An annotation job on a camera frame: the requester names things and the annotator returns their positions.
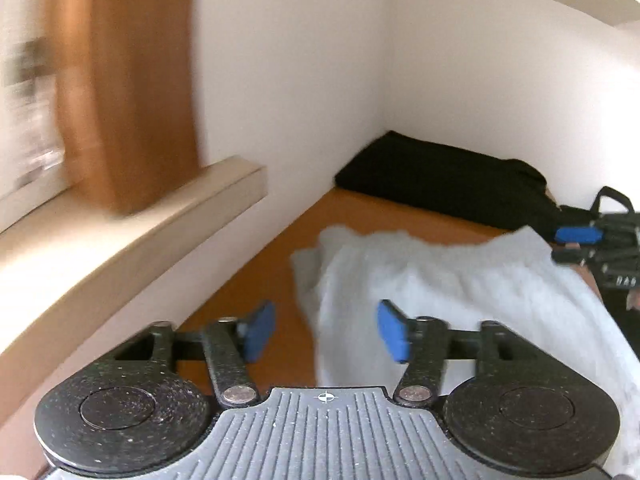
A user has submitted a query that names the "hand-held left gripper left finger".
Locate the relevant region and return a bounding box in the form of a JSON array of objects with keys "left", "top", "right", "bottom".
[{"left": 115, "top": 301, "right": 277, "bottom": 407}]

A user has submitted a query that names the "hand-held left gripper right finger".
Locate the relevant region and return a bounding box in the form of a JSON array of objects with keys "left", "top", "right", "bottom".
[{"left": 377, "top": 300, "right": 531, "bottom": 406}]

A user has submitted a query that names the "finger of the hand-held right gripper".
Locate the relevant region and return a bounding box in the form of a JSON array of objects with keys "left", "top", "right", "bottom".
[
  {"left": 551, "top": 246, "right": 640, "bottom": 273},
  {"left": 556, "top": 212, "right": 640, "bottom": 246}
]

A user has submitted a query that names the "grey sweatshirt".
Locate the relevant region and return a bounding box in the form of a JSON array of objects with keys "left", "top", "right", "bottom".
[{"left": 290, "top": 225, "right": 640, "bottom": 476}]

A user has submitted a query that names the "beige window sill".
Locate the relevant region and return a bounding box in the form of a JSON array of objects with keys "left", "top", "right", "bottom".
[{"left": 0, "top": 156, "right": 268, "bottom": 361}]

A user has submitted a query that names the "black bag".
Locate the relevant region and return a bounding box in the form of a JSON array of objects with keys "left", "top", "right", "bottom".
[{"left": 334, "top": 130, "right": 636, "bottom": 236}]

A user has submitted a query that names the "wooden window frame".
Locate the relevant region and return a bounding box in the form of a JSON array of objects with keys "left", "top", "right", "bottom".
[{"left": 45, "top": 0, "right": 203, "bottom": 216}]

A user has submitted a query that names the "blind chain with clear weight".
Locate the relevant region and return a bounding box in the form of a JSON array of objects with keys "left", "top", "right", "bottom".
[{"left": 0, "top": 37, "right": 67, "bottom": 192}]

